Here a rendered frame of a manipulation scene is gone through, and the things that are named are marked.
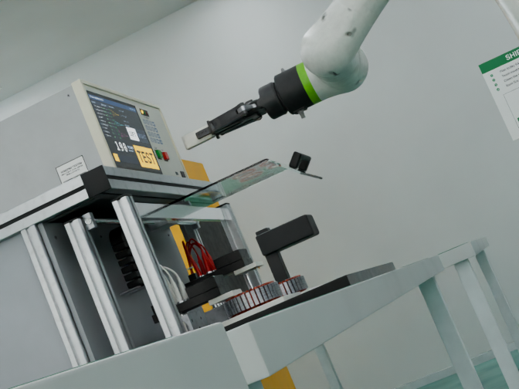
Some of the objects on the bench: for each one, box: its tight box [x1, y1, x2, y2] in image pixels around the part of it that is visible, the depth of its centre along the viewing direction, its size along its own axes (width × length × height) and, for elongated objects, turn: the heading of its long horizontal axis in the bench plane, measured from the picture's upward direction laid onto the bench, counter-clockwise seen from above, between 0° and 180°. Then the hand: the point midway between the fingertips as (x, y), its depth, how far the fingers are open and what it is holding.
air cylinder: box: [204, 305, 228, 325], centre depth 212 cm, size 5×8×6 cm
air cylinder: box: [181, 311, 205, 332], centre depth 188 cm, size 5×8×6 cm
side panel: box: [0, 225, 90, 389], centre depth 176 cm, size 28×3×32 cm, turn 5°
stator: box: [278, 275, 308, 297], centre depth 209 cm, size 11×11×4 cm
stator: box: [223, 280, 283, 318], centre depth 185 cm, size 11×11×4 cm
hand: (198, 136), depth 211 cm, fingers closed
